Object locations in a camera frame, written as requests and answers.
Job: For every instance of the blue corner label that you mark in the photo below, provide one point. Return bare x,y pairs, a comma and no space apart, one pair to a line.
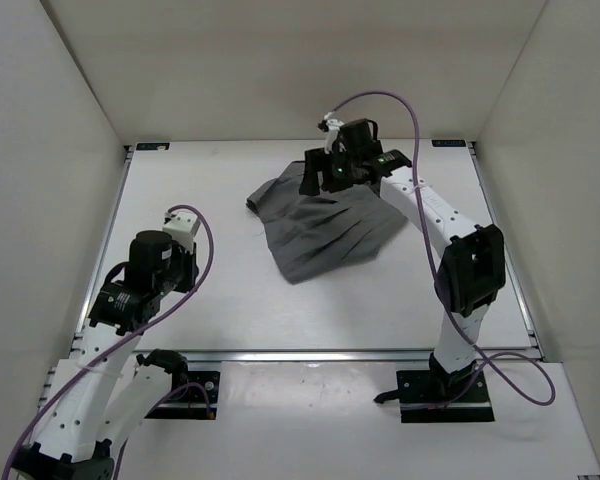
152,146
448,143

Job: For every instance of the left blue corner label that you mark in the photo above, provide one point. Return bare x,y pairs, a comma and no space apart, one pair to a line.
152,146

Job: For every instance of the grey pleated skirt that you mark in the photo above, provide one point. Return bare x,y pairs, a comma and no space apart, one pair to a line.
309,236

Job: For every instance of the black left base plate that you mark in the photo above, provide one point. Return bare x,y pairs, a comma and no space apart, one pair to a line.
198,402

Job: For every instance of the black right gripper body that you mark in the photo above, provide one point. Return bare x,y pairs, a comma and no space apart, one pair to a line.
344,169

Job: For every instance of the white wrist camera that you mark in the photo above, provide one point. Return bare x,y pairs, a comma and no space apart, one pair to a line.
182,227
330,126

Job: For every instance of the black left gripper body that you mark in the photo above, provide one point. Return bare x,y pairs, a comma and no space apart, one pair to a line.
183,269

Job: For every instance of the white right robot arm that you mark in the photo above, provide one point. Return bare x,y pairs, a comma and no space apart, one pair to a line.
466,258

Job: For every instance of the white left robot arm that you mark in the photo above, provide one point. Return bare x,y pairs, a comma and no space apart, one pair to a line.
81,431

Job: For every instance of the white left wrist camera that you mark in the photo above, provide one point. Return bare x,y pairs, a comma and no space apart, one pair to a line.
182,227

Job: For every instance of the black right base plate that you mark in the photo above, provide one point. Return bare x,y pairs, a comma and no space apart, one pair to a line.
421,403

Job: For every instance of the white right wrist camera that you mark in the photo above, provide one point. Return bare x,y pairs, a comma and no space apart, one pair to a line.
330,126

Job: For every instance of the right blue corner label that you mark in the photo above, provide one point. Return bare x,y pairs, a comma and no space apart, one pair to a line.
448,143

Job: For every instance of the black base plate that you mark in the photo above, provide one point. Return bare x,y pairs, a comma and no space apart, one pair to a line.
421,403
198,402

